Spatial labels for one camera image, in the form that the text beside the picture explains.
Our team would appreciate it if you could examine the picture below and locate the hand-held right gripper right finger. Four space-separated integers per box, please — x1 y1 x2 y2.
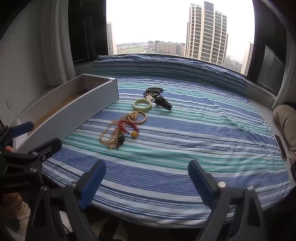
188 160 266 241

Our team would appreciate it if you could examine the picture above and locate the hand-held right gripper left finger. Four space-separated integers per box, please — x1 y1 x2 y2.
30 159 107 241

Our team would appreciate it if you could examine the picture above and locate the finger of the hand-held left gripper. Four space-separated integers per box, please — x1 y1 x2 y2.
0 122 35 151
0 138 62 173

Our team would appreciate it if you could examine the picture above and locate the grey box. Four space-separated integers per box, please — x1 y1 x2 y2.
17 74 119 154

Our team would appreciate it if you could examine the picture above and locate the gold bead bracelet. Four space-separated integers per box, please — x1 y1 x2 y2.
100 120 119 146
107 128 124 150

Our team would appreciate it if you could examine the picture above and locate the dark green bead bracelet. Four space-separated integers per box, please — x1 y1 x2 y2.
116 130 127 148

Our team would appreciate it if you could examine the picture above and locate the red bead bracelet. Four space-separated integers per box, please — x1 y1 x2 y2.
117 119 139 135

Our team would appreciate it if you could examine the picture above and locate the gold twisted bangle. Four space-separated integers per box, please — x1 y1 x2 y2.
126 111 147 123

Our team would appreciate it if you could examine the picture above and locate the person's left forearm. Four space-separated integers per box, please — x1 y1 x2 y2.
5 202 70 239

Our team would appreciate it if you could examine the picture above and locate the person's left hand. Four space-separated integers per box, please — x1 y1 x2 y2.
0 146 25 219

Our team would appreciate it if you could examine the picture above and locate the blue green striped bed sheet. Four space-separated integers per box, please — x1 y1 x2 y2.
42 76 292 229

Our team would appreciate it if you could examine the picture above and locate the pale green jade bangle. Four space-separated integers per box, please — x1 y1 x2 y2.
133 98 153 111

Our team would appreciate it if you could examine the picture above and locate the black flat device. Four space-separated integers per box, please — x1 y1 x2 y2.
274 134 287 160

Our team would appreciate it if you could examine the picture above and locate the white curtain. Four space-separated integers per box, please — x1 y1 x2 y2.
40 0 77 87

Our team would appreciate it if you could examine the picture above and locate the beige cushion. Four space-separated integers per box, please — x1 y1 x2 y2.
272 104 296 160

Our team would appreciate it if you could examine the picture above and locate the dark striped pillow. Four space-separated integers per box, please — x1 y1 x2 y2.
92 54 248 96

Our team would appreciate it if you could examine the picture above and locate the dark window blind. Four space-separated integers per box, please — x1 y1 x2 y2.
68 0 109 63
247 0 287 95

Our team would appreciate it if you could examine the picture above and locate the narrow apartment tower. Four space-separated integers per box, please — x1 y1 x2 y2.
106 21 117 56

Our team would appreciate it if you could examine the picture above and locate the slim pale apartment tower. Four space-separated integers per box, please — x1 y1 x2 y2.
240 42 254 76

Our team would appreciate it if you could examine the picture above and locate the low brown building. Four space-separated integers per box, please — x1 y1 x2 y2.
154 40 185 56

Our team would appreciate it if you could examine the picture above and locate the tall beige apartment tower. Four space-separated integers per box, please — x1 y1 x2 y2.
184 1 229 67

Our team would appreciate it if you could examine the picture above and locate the grey curtain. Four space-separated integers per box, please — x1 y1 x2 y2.
270 0 296 109

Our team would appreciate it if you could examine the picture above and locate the black strap watch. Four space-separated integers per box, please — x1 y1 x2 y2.
154 95 173 111

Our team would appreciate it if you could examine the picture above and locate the black bead bracelet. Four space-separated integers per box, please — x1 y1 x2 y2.
143 86 164 98

